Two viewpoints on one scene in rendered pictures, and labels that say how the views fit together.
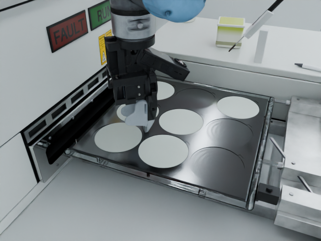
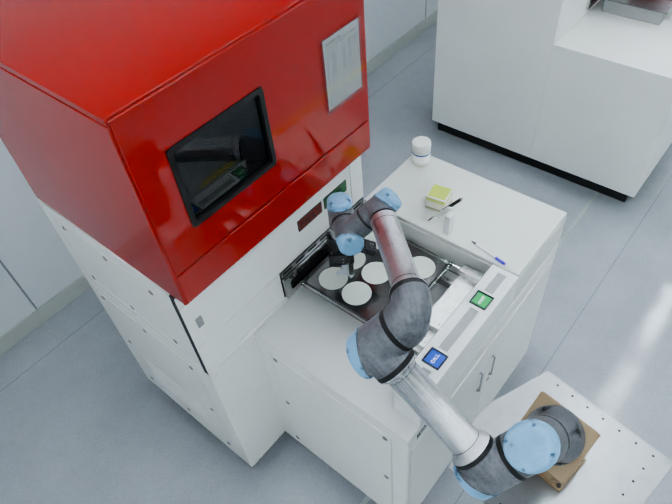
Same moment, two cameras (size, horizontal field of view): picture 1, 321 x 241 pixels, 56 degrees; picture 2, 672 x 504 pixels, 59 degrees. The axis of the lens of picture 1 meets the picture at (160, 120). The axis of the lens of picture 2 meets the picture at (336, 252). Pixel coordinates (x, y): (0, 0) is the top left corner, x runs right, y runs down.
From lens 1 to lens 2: 1.40 m
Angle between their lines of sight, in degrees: 21
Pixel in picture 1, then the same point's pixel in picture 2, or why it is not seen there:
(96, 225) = (312, 328)
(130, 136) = (340, 279)
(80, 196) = (307, 309)
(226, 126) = not seen: hidden behind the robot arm
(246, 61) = (438, 231)
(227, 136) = not seen: hidden behind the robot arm
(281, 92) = (460, 259)
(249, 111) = (426, 272)
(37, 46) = (291, 232)
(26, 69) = (284, 245)
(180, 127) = (373, 278)
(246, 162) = not seen: hidden behind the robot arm
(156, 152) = (352, 294)
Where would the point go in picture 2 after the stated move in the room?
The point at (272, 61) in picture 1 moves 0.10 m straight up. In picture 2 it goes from (458, 235) to (460, 214)
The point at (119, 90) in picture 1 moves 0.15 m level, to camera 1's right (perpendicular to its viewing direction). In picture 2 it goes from (332, 259) to (377, 268)
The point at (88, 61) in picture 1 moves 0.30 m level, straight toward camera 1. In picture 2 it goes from (321, 226) to (315, 296)
